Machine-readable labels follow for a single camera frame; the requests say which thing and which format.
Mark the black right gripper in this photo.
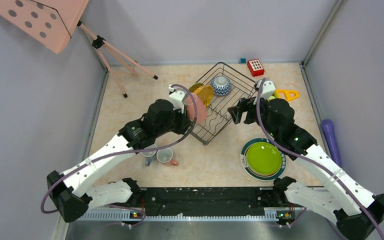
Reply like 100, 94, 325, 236
228, 92, 280, 139

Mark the red patterned bowl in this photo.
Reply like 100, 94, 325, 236
210, 76, 232, 96

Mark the large pink mug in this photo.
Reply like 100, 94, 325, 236
183, 93, 207, 124

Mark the yellow polka dot plate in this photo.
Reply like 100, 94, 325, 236
193, 85, 214, 108

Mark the white plate teal rim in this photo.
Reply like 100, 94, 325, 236
240, 138, 287, 181

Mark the lime green plate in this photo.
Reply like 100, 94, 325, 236
245, 142, 282, 176

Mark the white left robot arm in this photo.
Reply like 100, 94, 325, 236
40, 99, 198, 223

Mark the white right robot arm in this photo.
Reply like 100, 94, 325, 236
228, 97, 384, 240

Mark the small pink mug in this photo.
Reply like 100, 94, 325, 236
156, 148, 179, 166

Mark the grey white mug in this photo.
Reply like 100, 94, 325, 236
141, 144, 157, 167

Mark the red toy block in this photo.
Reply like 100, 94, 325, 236
246, 58, 265, 77

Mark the yellow triangle toy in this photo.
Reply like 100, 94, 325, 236
274, 89, 300, 102

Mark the pink tripod stand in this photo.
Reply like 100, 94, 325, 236
77, 20, 159, 98

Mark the pink dotted board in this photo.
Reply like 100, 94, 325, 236
0, 0, 89, 54

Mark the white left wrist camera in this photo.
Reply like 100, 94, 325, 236
168, 84, 187, 114

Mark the grey wire dish rack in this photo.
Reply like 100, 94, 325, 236
190, 62, 256, 146

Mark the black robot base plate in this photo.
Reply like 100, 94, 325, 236
118, 187, 300, 217

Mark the purple handle tool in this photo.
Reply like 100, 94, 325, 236
321, 119, 342, 167

